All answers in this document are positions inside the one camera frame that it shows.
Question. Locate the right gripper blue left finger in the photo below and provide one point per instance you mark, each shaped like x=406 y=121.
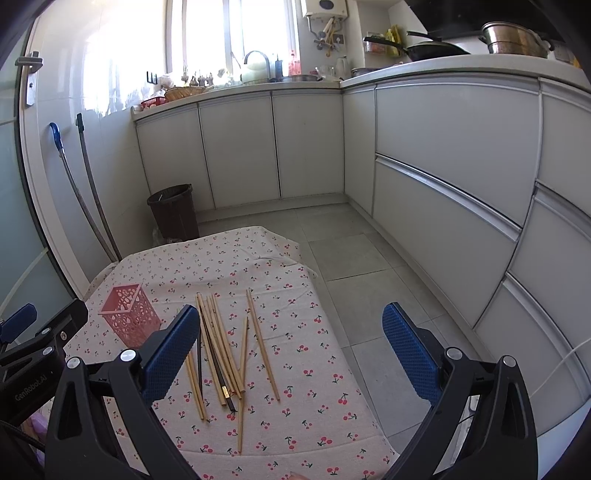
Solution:
x=165 y=351

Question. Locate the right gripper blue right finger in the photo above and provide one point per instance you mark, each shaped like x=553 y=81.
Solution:
x=420 y=366

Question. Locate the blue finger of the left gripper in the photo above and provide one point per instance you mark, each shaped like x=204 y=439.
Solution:
x=18 y=322

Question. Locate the wooden chopstick six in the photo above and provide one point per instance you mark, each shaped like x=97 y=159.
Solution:
x=192 y=376

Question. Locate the black chopstick gold band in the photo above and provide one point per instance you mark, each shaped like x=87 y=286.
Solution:
x=229 y=403

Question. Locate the wooden chopstick three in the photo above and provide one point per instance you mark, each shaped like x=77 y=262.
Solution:
x=210 y=352

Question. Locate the wooden chopstick four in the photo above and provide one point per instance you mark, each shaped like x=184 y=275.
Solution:
x=209 y=301

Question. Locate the wooden chopstick five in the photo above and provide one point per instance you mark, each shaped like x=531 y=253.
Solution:
x=233 y=370

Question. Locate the wooden chopstick eight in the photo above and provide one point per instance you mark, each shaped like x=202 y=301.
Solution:
x=219 y=351

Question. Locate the wooden chopstick two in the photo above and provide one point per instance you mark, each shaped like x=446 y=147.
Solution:
x=241 y=422

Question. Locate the wooden chopstick one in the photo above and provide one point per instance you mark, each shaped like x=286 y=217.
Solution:
x=262 y=346

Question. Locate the chrome kitchen faucet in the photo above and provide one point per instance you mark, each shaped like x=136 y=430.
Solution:
x=255 y=68

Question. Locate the frosted glass sliding door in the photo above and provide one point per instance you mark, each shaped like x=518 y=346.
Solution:
x=29 y=270

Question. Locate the pink perforated utensil holder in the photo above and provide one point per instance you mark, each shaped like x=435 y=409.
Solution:
x=129 y=313

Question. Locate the cherry print tablecloth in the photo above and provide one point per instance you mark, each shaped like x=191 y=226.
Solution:
x=321 y=429

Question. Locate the dark brown trash bin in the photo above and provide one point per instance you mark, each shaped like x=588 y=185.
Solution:
x=174 y=212

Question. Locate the white cabinet row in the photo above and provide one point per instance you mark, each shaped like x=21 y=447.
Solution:
x=466 y=198

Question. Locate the red fruit basket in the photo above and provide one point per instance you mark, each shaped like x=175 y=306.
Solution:
x=153 y=102

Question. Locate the woven bread basket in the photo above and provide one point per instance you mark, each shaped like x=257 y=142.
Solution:
x=177 y=93

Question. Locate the white electric kettle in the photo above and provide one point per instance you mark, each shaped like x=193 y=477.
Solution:
x=342 y=68

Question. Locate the black frying pan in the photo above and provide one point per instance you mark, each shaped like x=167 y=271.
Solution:
x=434 y=48

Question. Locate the yellow bottles on shelf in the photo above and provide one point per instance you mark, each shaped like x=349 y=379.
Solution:
x=393 y=35

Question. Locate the stainless steel stock pot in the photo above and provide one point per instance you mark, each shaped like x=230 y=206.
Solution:
x=509 y=38

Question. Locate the silver door handle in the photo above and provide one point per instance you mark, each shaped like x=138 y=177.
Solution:
x=30 y=64

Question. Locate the white wall water heater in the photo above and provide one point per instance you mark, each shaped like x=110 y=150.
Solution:
x=320 y=9

